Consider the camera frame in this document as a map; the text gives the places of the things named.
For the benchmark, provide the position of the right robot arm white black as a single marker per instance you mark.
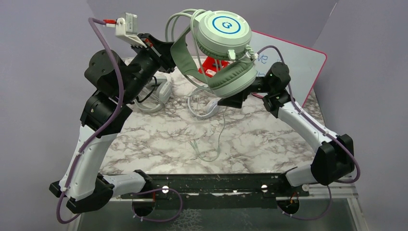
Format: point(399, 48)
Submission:
point(334, 156)

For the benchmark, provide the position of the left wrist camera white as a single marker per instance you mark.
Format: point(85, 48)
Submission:
point(126, 29)

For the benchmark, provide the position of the aluminium frame rail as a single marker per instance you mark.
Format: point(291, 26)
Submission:
point(338, 191)

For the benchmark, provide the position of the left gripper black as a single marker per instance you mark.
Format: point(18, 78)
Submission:
point(160, 51)

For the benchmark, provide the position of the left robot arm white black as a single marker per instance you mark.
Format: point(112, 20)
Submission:
point(117, 87)

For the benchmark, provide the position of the green headphones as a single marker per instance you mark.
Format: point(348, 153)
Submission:
point(224, 36)

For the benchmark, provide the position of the red plastic bin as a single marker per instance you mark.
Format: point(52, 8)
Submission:
point(210, 66)

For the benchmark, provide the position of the white headphones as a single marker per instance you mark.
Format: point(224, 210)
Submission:
point(201, 110)

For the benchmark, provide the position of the grey headphones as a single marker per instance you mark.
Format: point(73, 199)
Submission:
point(159, 90)

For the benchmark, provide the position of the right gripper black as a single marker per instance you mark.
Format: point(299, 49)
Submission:
point(235, 101)

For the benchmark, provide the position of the pink framed whiteboard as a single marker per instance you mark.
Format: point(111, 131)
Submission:
point(304, 63)

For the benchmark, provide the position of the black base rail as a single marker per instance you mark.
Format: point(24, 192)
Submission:
point(217, 191)

